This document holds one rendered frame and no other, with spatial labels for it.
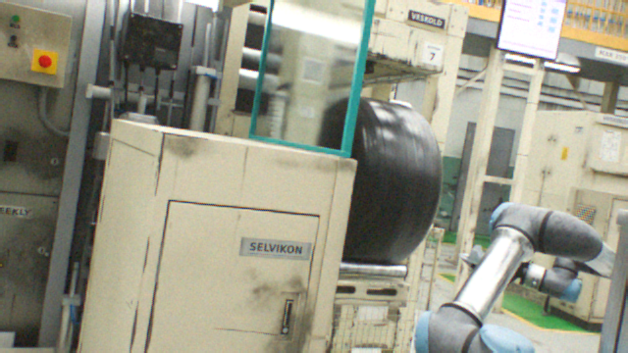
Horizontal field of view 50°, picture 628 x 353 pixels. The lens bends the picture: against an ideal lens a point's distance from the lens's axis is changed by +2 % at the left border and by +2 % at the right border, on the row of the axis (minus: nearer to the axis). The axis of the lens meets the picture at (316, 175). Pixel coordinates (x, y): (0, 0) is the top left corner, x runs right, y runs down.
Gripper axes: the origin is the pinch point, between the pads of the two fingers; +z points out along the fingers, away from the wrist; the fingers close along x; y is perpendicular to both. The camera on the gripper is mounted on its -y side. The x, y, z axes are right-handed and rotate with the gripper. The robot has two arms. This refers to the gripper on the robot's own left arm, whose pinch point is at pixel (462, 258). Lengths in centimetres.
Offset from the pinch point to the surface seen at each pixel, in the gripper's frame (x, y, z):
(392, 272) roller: 5.7, -10.9, 20.0
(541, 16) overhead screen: -428, 19, 54
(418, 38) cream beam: -55, 54, 46
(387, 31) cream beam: -44, 56, 55
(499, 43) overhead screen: -396, -5, 77
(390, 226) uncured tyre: 14.5, 10.0, 21.7
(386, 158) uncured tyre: 11.7, 30.4, 28.0
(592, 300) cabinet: -382, -205, -59
